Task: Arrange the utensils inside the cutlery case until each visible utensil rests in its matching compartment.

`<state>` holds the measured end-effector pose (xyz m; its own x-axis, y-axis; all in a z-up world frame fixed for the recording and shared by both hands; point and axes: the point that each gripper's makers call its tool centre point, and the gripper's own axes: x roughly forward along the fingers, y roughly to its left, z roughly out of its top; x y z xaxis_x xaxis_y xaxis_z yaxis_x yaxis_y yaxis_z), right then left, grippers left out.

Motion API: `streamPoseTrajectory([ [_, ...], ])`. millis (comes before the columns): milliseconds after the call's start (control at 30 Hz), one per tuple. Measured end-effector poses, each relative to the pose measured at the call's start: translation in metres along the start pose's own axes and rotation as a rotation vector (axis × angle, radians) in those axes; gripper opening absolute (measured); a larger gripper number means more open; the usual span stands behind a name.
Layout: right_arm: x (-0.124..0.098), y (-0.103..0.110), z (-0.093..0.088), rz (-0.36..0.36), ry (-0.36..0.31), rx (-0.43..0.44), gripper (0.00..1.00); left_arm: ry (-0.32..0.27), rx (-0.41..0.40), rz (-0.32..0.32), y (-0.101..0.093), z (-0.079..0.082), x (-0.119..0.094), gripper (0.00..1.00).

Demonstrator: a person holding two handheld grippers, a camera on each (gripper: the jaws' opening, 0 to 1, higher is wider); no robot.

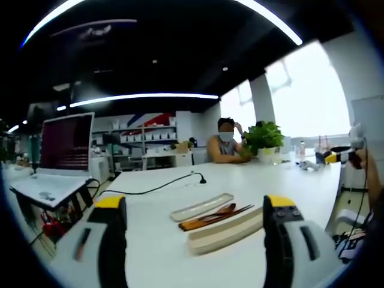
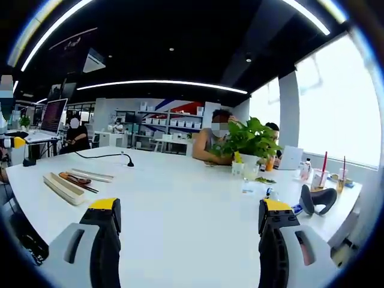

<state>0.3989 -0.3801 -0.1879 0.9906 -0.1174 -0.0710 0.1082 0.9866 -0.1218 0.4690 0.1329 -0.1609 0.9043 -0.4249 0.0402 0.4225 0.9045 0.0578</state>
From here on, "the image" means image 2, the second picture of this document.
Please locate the white laptop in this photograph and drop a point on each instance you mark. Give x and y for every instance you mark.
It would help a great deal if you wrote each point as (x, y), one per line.
(290, 158)

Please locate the small green plant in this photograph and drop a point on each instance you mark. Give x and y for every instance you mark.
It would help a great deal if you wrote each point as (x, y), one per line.
(24, 121)

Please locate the green potted plant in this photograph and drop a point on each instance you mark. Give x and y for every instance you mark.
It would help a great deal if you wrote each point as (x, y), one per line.
(250, 138)

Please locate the standing monitor screen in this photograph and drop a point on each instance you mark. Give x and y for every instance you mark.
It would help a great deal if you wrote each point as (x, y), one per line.
(54, 116)

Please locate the white plant pot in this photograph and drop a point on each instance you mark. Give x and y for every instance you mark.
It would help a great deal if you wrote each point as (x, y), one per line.
(249, 159)

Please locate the small black desk stand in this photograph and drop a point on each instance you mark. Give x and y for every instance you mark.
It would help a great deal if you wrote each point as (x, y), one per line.
(29, 162)

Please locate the black chair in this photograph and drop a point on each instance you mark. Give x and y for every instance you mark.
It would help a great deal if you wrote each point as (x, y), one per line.
(28, 240)

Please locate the green fallen leaf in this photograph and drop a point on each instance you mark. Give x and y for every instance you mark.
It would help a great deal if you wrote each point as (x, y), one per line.
(265, 180)

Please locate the dark chopsticks utensil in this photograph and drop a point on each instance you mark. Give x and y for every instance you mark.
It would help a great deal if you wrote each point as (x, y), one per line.
(88, 186)

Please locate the brown wooden spoon utensil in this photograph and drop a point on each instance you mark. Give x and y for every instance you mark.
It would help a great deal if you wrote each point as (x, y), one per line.
(76, 178)

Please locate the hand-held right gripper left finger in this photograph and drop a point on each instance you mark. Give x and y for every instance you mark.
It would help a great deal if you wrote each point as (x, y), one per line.
(102, 246)

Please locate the small drink bottle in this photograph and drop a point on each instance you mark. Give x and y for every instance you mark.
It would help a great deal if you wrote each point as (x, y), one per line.
(305, 170)

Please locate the long ceiling light strip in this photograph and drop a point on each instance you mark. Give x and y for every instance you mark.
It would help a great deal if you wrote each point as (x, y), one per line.
(162, 82)

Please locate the white cutlery case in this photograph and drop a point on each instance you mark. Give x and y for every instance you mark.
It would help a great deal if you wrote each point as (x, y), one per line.
(64, 188)

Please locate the clear glass cup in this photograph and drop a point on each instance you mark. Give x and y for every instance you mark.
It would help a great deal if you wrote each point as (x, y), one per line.
(251, 172)

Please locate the white storage shelf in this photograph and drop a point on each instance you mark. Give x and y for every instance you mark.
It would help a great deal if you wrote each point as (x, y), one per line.
(172, 121)

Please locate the drink cup with red straw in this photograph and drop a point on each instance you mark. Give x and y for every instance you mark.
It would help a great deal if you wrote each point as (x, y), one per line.
(318, 178)
(342, 177)

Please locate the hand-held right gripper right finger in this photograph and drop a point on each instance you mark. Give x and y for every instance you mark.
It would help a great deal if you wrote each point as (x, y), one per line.
(276, 249)

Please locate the orange drink cup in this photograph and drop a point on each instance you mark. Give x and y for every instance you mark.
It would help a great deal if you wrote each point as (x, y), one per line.
(269, 164)

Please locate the small white box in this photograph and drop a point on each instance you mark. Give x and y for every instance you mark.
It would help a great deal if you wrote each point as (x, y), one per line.
(237, 169)

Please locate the grey neck pillow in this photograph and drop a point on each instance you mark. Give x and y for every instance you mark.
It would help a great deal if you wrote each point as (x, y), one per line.
(309, 201)

